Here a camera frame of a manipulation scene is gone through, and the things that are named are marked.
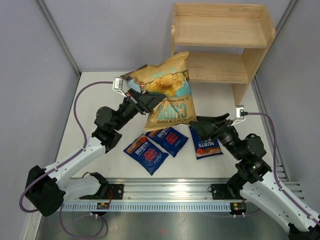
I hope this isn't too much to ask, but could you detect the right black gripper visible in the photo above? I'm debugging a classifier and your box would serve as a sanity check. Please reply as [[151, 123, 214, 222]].
[[189, 113, 244, 161]]

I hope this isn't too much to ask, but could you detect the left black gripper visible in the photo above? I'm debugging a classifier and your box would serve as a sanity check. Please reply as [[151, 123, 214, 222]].
[[113, 88, 165, 132]]

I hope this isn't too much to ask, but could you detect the light blue cassava chips bag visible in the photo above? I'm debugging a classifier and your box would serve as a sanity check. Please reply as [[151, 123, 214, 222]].
[[120, 71, 141, 93]]

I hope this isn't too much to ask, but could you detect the large yellow kettle chips bag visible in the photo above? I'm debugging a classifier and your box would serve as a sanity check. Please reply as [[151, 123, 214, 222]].
[[129, 51, 197, 132]]

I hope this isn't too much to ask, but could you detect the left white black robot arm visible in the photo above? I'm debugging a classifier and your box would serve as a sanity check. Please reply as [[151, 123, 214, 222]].
[[21, 89, 165, 217]]

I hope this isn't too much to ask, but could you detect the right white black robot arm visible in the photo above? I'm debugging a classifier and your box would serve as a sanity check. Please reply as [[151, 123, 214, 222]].
[[189, 113, 320, 240]]

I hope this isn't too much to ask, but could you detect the blue Burts chips bag right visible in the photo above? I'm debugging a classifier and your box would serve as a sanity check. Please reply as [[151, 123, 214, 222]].
[[189, 126, 223, 160]]

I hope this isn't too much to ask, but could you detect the blue burts chips bag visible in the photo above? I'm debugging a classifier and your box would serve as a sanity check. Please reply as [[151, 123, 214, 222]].
[[189, 126, 223, 160], [146, 127, 189, 157], [123, 134, 169, 176]]

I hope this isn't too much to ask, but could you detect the blue Burts chips bag middle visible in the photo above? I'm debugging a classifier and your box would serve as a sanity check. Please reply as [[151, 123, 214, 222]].
[[146, 127, 189, 157]]

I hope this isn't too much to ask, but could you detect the blue Burts chips bag left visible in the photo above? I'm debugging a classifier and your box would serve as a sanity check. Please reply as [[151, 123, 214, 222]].
[[123, 134, 169, 176]]

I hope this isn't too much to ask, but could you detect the wooden two-tier shelf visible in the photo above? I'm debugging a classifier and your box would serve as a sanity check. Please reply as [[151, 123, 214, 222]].
[[170, 3, 276, 105]]

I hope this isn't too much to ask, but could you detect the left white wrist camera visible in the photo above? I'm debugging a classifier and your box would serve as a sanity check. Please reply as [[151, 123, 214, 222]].
[[112, 77, 130, 97]]

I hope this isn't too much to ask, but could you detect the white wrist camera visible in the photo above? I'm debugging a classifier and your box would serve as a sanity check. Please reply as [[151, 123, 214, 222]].
[[112, 77, 130, 97], [231, 105, 247, 126]]

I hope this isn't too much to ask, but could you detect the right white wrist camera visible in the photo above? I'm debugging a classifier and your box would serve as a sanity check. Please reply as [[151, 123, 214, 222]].
[[231, 105, 247, 126]]

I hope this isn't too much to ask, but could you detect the right aluminium frame post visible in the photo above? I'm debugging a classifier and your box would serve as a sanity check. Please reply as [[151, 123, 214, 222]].
[[252, 0, 301, 83]]

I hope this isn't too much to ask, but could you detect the aluminium frame post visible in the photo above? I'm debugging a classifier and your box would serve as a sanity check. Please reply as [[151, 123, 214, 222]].
[[252, 0, 301, 83], [36, 0, 81, 77]]

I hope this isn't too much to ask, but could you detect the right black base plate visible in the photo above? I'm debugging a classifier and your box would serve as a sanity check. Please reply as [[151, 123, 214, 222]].
[[207, 183, 244, 200]]

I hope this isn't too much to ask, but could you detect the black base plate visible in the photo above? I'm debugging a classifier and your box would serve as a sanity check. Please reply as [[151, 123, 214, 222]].
[[207, 183, 244, 200], [80, 183, 124, 200]]

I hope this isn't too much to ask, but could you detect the white slotted cable duct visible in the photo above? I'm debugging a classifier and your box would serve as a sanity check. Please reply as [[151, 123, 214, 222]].
[[62, 202, 231, 213]]

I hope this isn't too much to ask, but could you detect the aluminium mounting rail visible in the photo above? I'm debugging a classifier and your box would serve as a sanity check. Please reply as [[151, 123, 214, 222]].
[[107, 178, 227, 203]]

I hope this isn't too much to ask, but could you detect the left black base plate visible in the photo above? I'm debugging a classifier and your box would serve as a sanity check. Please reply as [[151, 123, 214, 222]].
[[80, 183, 124, 200]]

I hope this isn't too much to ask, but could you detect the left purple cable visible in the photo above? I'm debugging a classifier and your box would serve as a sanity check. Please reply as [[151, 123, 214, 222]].
[[19, 80, 116, 240]]

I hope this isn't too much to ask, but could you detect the left aluminium frame post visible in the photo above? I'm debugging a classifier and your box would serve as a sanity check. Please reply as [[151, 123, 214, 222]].
[[36, 0, 81, 77]]

